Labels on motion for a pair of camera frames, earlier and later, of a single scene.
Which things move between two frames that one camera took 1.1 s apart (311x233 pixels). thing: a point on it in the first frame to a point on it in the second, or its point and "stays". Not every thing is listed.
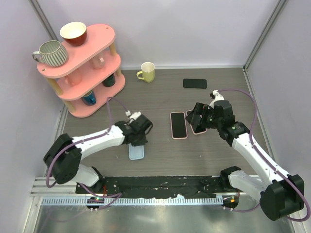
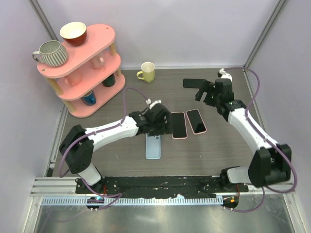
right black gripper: [198, 109] to [204, 88]
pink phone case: [178, 125] stays
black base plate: [155, 186] stays
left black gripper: [141, 141] to [165, 128]
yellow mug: [148, 71] stays
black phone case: [195, 83] stays
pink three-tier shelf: [89, 76] stays
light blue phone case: [136, 152] to [153, 147]
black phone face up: [179, 128] stays
